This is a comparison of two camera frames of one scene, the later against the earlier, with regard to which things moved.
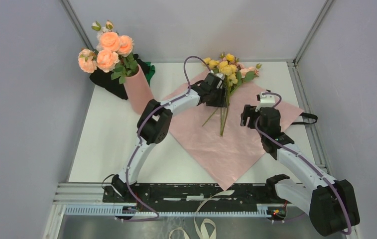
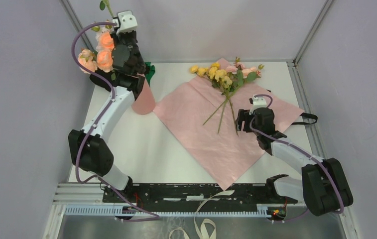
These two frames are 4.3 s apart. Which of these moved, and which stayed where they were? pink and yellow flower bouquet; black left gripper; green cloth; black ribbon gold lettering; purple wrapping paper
Moved: pink and yellow flower bouquet; black left gripper
Stayed: green cloth; black ribbon gold lettering; purple wrapping paper
